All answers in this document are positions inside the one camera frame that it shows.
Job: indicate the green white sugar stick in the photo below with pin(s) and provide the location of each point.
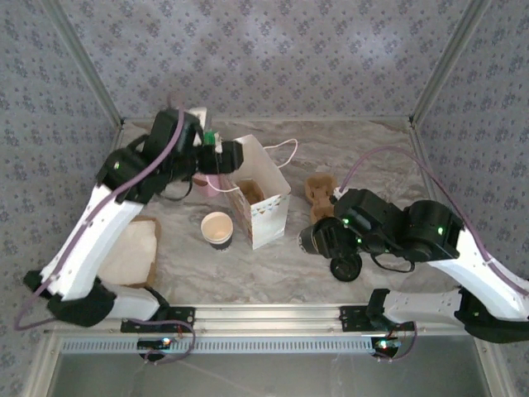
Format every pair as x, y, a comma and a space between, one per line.
211, 138

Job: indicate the white printed paper bag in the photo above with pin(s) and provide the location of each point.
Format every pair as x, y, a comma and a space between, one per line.
268, 223

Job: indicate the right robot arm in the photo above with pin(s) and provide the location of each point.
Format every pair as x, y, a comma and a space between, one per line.
496, 297

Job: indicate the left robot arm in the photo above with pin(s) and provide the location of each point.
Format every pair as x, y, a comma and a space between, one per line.
82, 248

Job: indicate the pink stick holder cup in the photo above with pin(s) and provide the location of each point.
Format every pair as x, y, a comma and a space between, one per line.
201, 180

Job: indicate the small circuit board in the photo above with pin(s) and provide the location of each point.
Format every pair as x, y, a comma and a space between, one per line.
155, 343
388, 344

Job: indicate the grey metal panel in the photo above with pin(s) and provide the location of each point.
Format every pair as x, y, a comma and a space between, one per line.
264, 376

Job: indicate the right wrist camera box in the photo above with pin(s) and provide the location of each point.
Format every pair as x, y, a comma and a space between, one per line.
339, 191

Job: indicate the aluminium side rail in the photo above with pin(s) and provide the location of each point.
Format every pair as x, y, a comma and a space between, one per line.
423, 161
119, 134

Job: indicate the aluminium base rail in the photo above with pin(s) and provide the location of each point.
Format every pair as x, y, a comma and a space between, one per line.
264, 316

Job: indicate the aluminium frame post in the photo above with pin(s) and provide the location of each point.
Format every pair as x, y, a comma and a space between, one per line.
91, 68
443, 68

